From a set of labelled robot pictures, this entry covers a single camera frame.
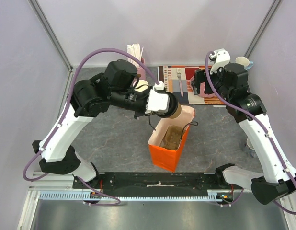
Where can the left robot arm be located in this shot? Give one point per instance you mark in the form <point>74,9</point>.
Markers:
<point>89,98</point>

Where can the brown paper coffee cup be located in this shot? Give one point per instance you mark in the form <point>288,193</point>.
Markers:
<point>174,111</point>

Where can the light blue mug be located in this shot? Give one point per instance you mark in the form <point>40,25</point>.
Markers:
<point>245,62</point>

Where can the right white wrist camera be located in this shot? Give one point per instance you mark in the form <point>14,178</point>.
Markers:
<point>220,58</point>

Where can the pink dotted plate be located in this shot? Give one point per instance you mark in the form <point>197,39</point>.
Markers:
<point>199,91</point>

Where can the stack of paper cups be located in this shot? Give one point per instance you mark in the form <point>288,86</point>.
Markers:
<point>141,86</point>

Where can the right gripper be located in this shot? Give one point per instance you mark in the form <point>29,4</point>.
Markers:
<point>198,82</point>

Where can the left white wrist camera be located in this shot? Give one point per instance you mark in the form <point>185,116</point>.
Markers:
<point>157,102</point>

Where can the orange paper gift bag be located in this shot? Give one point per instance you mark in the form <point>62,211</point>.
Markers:
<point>164,158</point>

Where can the white wrapped straws bundle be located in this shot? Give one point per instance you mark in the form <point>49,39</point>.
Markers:
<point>136,50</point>

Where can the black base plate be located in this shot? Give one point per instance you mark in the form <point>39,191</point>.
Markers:
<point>156,183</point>

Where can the slotted cable duct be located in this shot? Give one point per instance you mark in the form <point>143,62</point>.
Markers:
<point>210,196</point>

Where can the cardboard cup carrier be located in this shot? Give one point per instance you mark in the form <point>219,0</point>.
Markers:
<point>172,138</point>

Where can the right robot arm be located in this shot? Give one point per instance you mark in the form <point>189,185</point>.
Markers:
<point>230,84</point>

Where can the pink handled fork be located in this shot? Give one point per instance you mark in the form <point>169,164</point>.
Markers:
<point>178,73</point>

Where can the colourful patchwork placemat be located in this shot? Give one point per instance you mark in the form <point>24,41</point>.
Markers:
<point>167,74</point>

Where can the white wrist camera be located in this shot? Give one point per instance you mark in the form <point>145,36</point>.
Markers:
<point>220,58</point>
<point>157,102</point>

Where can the black plastic cup lid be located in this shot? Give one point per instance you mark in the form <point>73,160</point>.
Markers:
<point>173,100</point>

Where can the pink straw holder cup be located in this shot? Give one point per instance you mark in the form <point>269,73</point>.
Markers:
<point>141,72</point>

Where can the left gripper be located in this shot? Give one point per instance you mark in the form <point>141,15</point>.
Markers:
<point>137,113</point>

